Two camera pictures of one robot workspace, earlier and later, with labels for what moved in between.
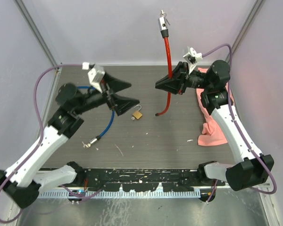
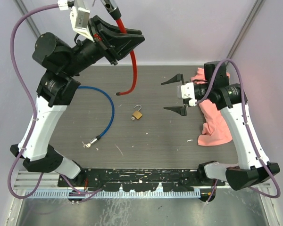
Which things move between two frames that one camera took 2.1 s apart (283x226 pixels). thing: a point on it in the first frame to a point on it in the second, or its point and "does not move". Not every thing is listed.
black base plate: x=143 y=179 does not move
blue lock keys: x=87 y=146 does not move
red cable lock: x=163 y=24 to x=112 y=7
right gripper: x=178 y=84 to x=180 y=110
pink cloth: x=211 y=134 does not move
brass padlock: x=137 y=114 does not move
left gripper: x=121 y=104 to x=114 y=45
